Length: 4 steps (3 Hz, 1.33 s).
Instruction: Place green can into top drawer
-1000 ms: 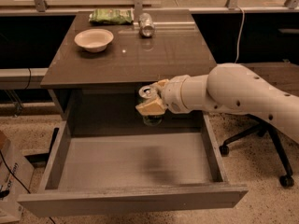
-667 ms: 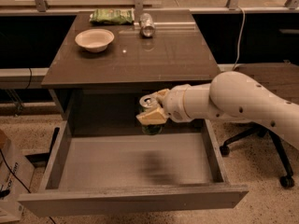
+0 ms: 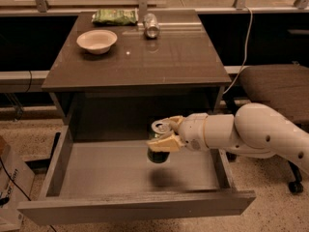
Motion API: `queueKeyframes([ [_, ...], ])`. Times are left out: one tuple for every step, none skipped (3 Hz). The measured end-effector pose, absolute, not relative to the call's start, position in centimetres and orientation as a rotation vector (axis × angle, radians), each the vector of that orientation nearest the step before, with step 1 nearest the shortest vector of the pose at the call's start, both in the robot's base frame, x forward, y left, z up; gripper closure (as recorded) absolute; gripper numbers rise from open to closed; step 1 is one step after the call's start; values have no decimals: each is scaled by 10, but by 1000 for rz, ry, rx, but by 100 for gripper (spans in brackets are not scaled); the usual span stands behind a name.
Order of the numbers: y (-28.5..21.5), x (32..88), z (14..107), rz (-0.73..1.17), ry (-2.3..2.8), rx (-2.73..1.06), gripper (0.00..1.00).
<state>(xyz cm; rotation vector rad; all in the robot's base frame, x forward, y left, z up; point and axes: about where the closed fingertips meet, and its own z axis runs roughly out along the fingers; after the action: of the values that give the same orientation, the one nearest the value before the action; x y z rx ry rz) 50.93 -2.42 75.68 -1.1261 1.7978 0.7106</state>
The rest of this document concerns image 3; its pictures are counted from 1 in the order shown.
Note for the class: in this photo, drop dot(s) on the green soda can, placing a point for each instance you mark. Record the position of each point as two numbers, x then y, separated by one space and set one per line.
160 132

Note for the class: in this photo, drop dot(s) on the grey office chair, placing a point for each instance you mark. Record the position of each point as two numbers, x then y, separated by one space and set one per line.
284 88

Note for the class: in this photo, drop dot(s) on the open grey top drawer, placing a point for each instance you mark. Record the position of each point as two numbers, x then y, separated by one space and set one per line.
92 181

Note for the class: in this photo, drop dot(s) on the silver can lying down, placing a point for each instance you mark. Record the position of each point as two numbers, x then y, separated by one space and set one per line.
151 27

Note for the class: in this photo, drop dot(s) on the white bowl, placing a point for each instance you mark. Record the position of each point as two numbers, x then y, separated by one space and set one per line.
97 41

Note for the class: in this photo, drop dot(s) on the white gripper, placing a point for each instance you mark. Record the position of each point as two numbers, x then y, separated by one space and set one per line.
192 131

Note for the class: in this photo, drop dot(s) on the green chip bag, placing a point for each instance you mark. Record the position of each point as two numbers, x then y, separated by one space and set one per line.
115 17

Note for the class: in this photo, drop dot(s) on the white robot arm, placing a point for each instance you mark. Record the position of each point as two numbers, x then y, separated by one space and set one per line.
255 131

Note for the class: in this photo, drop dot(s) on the cardboard box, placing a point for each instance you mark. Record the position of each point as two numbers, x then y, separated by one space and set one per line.
16 178

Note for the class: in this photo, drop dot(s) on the grey cabinet table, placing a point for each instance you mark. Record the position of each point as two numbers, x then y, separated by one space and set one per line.
117 95

